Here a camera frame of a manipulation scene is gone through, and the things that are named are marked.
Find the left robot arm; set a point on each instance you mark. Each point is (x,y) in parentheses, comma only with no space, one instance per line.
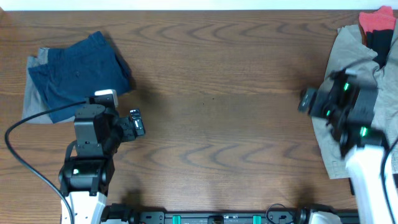
(89,167)

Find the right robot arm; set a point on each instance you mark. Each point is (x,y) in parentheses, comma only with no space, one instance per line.
(347,105)

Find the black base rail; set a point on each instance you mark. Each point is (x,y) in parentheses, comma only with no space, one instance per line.
(276,213)

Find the folded navy blue shorts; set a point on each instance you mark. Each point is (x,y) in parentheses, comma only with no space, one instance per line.
(94,65)

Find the folded grey shorts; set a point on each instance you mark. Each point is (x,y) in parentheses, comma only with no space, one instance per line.
(47,85)

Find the khaki shorts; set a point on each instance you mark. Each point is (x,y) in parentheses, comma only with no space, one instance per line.
(349,51)

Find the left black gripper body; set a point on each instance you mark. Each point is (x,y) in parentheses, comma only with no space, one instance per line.
(125,128)

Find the black garment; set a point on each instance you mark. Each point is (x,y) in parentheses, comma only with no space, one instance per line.
(380,42)

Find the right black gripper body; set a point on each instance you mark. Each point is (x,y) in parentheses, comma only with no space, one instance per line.
(320,106)

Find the red garment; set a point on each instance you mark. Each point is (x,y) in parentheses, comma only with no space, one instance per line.
(382,19)

